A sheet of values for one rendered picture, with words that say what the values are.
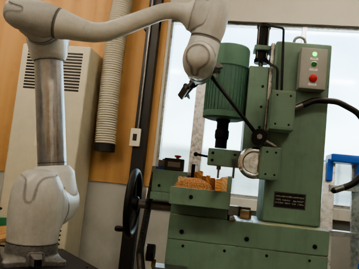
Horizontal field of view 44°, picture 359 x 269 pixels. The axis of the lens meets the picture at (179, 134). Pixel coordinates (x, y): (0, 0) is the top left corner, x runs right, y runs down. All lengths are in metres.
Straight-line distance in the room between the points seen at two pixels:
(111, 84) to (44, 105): 1.69
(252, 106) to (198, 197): 0.48
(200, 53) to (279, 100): 0.47
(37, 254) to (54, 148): 0.39
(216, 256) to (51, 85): 0.84
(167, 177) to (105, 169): 1.62
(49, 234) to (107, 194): 1.99
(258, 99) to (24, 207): 0.99
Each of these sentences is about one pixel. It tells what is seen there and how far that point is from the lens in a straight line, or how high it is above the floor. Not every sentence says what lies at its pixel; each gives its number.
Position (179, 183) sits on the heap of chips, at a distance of 1.57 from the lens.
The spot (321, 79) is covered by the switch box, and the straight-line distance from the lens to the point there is 1.79.
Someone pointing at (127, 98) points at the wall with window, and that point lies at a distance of 3.39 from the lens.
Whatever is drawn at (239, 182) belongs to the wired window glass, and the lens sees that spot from 3.28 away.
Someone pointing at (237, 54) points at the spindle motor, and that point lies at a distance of 1.86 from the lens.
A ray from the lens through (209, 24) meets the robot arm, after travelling 1.43.
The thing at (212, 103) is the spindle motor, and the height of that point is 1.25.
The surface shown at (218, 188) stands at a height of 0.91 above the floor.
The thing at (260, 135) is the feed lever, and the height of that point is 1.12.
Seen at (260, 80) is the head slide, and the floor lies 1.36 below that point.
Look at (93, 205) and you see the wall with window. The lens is 3.41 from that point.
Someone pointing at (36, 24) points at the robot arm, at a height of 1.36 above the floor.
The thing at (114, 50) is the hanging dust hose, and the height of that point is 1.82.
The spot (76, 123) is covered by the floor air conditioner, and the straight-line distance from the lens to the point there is 3.18.
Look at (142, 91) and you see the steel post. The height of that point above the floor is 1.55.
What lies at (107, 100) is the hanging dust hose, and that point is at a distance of 3.25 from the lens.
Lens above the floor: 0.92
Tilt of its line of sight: 6 degrees up
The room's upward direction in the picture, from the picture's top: 6 degrees clockwise
